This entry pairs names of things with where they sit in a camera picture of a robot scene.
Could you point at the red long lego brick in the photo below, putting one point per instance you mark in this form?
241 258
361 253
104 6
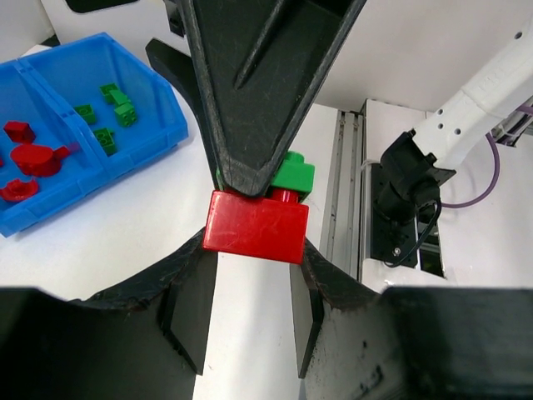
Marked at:
272 227

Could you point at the red arch lego piece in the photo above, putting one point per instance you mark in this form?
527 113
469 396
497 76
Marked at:
17 190

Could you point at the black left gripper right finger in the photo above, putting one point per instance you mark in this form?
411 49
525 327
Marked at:
407 342

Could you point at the green brick from cluster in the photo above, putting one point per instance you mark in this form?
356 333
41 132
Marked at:
295 174

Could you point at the green lego brick in bin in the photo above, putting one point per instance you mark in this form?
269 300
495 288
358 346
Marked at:
113 94

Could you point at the red rounded lego piece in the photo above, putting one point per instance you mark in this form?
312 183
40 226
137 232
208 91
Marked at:
38 160

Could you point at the green lego brick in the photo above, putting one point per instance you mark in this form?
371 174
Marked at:
125 114
113 94

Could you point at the blue plastic sorting bin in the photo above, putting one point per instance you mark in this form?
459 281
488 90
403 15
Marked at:
42 90

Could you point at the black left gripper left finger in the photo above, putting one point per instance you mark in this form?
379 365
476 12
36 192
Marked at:
143 338

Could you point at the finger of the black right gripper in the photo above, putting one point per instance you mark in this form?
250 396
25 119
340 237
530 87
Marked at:
177 68
259 66

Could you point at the green square lego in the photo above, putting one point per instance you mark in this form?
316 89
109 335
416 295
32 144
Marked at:
87 113

